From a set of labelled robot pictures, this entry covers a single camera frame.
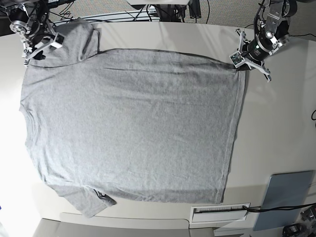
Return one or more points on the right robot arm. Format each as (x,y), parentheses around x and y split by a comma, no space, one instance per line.
(29,19)

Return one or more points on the black device bottom right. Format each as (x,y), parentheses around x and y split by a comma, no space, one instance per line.
(293,230)

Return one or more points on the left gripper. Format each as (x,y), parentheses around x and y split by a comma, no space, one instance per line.
(257,50)

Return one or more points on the grey T-shirt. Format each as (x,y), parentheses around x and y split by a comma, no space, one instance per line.
(143,125)

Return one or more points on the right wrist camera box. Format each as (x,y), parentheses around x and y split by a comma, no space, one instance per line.
(57,42)

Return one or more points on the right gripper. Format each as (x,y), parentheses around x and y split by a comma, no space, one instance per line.
(35,37)

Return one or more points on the blue-grey flat panel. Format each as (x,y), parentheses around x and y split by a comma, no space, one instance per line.
(284,189)

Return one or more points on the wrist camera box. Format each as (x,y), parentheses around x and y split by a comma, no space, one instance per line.
(237,59)
(57,42)

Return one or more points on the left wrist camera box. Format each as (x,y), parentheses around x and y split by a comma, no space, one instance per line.
(237,59)

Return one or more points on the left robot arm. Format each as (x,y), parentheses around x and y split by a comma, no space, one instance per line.
(270,28)

